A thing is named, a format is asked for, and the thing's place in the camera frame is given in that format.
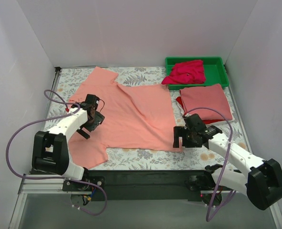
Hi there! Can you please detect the crimson crumpled t shirt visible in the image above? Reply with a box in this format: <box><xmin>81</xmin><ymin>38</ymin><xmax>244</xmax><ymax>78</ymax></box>
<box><xmin>161</xmin><ymin>60</ymin><xmax>206</xmax><ymax>85</ymax></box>

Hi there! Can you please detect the folded dusty pink t shirt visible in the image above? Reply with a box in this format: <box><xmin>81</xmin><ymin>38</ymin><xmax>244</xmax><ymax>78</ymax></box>
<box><xmin>180</xmin><ymin>84</ymin><xmax>232</xmax><ymax>121</ymax></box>

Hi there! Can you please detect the aluminium front rail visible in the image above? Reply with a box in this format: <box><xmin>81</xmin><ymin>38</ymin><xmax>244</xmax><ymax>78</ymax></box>
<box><xmin>10</xmin><ymin>179</ymin><xmax>282</xmax><ymax>229</ymax></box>

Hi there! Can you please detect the salmon pink t shirt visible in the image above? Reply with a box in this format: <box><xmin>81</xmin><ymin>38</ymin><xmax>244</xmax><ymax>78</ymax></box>
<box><xmin>69</xmin><ymin>67</ymin><xmax>182</xmax><ymax>168</ymax></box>

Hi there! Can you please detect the folded red t shirt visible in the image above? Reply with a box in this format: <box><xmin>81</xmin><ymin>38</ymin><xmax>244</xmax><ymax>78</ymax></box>
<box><xmin>176</xmin><ymin>96</ymin><xmax>225</xmax><ymax>125</ymax></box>

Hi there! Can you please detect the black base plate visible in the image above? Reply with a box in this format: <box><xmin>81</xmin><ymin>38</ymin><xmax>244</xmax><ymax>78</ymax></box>
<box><xmin>61</xmin><ymin>166</ymin><xmax>221</xmax><ymax>201</ymax></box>

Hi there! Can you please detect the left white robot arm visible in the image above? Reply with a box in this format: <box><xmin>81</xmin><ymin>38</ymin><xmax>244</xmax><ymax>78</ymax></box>
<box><xmin>32</xmin><ymin>94</ymin><xmax>105</xmax><ymax>191</ymax></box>

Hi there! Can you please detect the green plastic tray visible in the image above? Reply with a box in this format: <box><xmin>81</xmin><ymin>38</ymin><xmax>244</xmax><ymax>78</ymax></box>
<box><xmin>165</xmin><ymin>56</ymin><xmax>229</xmax><ymax>91</ymax></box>

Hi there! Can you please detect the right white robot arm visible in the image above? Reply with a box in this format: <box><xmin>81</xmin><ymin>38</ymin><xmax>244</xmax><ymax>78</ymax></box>
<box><xmin>173</xmin><ymin>114</ymin><xmax>282</xmax><ymax>210</ymax></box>

